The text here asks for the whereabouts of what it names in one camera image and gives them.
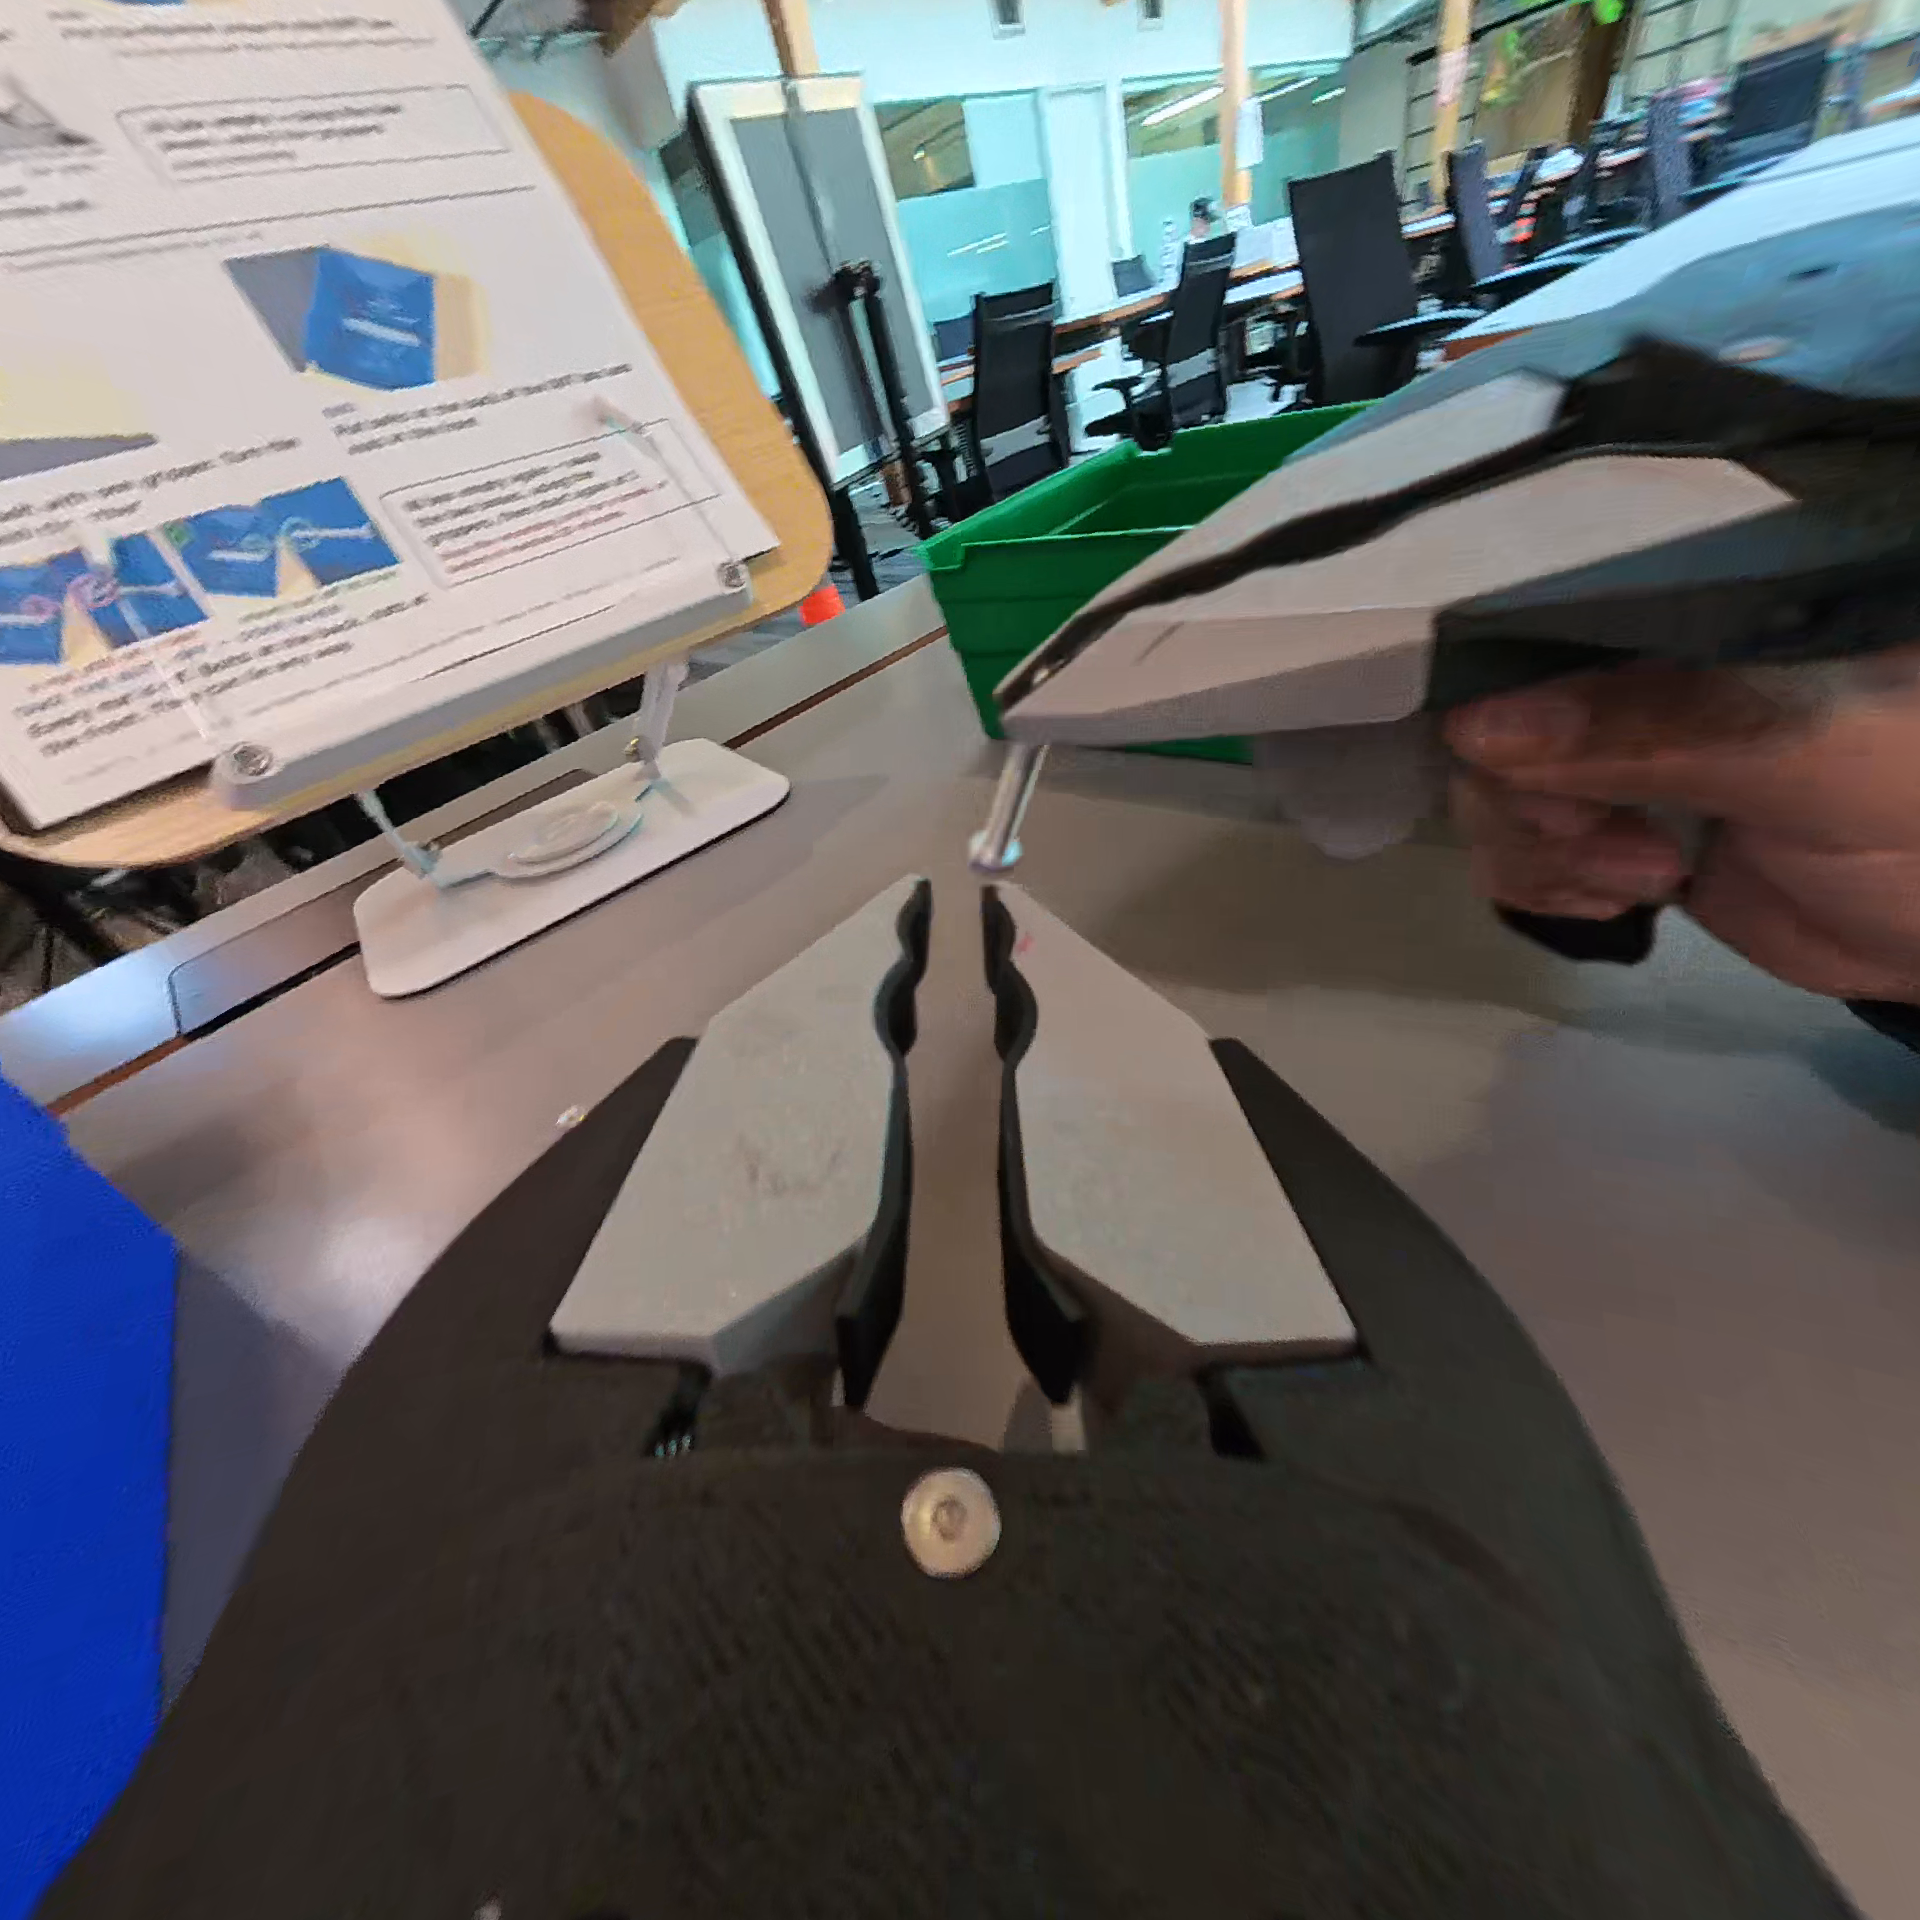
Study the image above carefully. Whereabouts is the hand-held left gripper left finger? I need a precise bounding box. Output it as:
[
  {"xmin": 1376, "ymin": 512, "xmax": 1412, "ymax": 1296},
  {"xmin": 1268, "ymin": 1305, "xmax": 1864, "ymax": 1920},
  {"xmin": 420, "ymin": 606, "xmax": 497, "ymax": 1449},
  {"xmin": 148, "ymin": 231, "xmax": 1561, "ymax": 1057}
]
[{"xmin": 548, "ymin": 876, "xmax": 933, "ymax": 1413}]

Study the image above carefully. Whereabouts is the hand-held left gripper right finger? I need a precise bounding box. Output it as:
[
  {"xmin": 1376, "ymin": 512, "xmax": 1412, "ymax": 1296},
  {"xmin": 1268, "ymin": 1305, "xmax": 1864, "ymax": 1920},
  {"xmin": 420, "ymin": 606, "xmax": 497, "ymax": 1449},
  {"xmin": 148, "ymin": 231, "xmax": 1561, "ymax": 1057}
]
[{"xmin": 981, "ymin": 886, "xmax": 1358, "ymax": 1403}]

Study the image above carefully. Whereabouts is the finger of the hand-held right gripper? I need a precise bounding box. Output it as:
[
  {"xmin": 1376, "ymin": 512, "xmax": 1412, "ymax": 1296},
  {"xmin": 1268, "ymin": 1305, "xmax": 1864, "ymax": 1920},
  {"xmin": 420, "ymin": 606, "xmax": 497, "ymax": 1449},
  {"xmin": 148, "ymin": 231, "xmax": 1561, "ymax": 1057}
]
[
  {"xmin": 997, "ymin": 361, "xmax": 1570, "ymax": 708},
  {"xmin": 995, "ymin": 450, "xmax": 1803, "ymax": 749}
]

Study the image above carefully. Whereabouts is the green plastic bin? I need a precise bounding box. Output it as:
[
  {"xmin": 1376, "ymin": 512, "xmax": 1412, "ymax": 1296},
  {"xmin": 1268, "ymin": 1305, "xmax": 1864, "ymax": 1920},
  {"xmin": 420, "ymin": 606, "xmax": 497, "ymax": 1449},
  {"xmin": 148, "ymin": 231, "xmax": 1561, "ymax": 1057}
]
[{"xmin": 918, "ymin": 397, "xmax": 1375, "ymax": 768}]

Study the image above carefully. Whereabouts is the silver metal bolt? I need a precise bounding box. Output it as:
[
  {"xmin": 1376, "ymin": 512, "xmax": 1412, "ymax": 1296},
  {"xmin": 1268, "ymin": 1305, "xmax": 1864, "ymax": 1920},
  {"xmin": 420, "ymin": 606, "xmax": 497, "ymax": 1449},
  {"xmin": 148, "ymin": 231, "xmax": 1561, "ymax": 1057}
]
[{"xmin": 967, "ymin": 742, "xmax": 1053, "ymax": 879}]

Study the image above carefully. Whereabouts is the blue plastic bin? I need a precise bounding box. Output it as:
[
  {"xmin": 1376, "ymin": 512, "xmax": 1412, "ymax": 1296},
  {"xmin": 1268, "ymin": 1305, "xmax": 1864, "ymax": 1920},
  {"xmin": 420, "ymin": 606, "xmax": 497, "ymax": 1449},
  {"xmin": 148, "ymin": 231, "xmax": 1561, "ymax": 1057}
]
[{"xmin": 0, "ymin": 1072, "xmax": 183, "ymax": 1920}]

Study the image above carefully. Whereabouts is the person's right hand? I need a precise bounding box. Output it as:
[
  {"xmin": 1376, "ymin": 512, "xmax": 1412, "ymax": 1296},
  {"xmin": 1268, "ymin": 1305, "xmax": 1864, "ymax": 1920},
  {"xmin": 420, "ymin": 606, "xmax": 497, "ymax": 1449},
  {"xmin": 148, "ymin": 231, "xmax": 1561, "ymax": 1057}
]
[{"xmin": 1442, "ymin": 651, "xmax": 1920, "ymax": 1006}]

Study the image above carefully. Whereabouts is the group of black office chairs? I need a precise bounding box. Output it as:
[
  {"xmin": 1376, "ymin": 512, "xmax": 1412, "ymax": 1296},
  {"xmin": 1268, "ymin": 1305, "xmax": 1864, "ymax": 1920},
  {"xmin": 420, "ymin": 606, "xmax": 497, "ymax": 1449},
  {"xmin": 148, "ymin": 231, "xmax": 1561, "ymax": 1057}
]
[{"xmin": 930, "ymin": 141, "xmax": 1622, "ymax": 498}]

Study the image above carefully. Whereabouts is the wooden board document stand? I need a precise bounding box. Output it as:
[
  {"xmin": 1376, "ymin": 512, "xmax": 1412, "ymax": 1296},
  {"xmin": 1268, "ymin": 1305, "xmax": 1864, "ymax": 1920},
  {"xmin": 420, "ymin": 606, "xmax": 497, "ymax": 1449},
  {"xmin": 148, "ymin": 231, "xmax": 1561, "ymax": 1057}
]
[{"xmin": 0, "ymin": 0, "xmax": 836, "ymax": 1001}]

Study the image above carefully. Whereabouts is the black tripod stand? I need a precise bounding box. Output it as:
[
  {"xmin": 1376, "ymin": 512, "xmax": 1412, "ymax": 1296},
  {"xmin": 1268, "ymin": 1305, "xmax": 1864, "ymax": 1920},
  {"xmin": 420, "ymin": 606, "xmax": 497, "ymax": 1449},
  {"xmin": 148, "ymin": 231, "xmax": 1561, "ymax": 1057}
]
[{"xmin": 816, "ymin": 262, "xmax": 940, "ymax": 542}]

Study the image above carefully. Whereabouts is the grey panel on stand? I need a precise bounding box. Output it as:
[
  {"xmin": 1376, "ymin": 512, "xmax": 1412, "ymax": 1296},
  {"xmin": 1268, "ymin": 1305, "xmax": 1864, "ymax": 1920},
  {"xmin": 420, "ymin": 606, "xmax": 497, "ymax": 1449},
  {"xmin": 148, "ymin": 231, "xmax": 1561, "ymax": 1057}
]
[{"xmin": 688, "ymin": 75, "xmax": 949, "ymax": 488}]

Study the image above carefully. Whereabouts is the printed instruction sheet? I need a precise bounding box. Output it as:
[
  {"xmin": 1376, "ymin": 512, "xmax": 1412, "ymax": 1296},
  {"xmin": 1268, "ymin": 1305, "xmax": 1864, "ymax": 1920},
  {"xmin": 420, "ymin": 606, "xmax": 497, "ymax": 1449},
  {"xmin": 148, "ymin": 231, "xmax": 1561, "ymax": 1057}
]
[{"xmin": 0, "ymin": 0, "xmax": 782, "ymax": 830}]

